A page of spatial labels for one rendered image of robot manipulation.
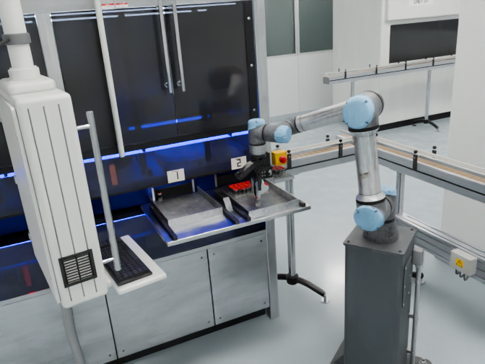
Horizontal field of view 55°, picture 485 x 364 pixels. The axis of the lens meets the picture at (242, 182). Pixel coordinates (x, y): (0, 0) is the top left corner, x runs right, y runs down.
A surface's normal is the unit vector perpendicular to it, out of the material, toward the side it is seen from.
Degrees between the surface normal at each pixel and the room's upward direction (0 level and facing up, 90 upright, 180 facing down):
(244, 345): 0
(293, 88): 90
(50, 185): 90
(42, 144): 90
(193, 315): 90
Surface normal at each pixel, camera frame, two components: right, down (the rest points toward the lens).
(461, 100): -0.91, 0.20
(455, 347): -0.07, -0.94
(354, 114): -0.54, 0.20
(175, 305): 0.42, 0.29
